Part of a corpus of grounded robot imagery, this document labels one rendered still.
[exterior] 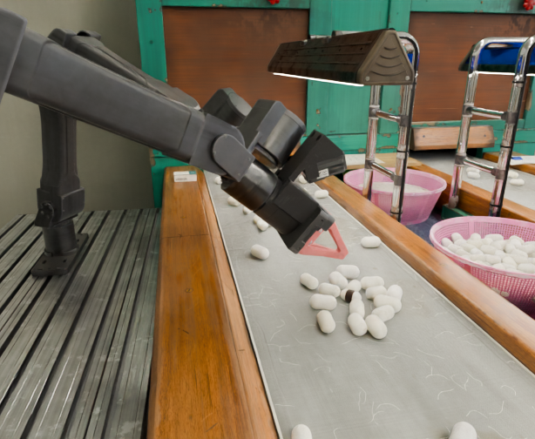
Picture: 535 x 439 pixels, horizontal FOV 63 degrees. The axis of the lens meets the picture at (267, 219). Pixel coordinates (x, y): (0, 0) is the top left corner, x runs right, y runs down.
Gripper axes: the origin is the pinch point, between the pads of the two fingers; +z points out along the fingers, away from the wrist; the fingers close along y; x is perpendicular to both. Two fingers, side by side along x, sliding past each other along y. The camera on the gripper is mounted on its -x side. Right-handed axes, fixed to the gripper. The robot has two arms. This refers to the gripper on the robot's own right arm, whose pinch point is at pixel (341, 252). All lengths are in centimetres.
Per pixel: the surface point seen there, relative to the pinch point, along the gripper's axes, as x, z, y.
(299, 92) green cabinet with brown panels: -23, 3, 83
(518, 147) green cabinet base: -60, 78, 82
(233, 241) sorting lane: 13.8, -4.5, 24.8
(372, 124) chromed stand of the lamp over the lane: -23.4, 9.4, 41.0
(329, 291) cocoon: 5.6, 3.1, 0.4
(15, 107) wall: 55, -73, 165
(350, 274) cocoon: 2.4, 7.2, 5.0
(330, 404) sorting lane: 11.0, -1.3, -19.8
